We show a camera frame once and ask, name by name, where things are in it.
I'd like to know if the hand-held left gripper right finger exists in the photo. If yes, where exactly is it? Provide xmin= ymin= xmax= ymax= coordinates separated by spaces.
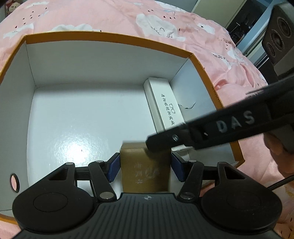
xmin=171 ymin=152 xmax=248 ymax=203

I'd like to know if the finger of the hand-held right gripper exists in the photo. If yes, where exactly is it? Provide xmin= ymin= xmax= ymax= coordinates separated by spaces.
xmin=146 ymin=122 xmax=196 ymax=152

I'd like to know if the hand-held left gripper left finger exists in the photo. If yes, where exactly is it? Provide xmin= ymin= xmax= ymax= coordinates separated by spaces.
xmin=46 ymin=154 xmax=120 ymax=202

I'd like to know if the brown rectangular box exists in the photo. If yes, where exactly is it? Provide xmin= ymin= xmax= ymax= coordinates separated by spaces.
xmin=119 ymin=142 xmax=172 ymax=193

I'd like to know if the orange-rimmed white cardboard box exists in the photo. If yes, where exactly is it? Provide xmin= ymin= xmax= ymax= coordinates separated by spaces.
xmin=0 ymin=31 xmax=245 ymax=226

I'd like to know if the person's right hand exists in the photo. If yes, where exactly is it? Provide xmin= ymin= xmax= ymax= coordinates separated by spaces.
xmin=264 ymin=133 xmax=294 ymax=178

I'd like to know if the white glasses case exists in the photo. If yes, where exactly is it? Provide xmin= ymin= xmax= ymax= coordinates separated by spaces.
xmin=144 ymin=77 xmax=191 ymax=152

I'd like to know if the cream wardrobe with glass door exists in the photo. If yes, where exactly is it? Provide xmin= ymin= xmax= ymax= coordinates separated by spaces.
xmin=191 ymin=0 xmax=279 ymax=69

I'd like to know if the pink cloud-print bedsheet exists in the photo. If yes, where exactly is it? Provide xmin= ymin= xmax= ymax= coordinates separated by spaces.
xmin=0 ymin=0 xmax=294 ymax=239

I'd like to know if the cartoon print cushion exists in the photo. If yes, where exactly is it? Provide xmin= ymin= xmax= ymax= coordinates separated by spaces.
xmin=6 ymin=0 xmax=22 ymax=13

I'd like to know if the black cable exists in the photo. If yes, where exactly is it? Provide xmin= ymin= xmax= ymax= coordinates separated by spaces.
xmin=268 ymin=175 xmax=294 ymax=191

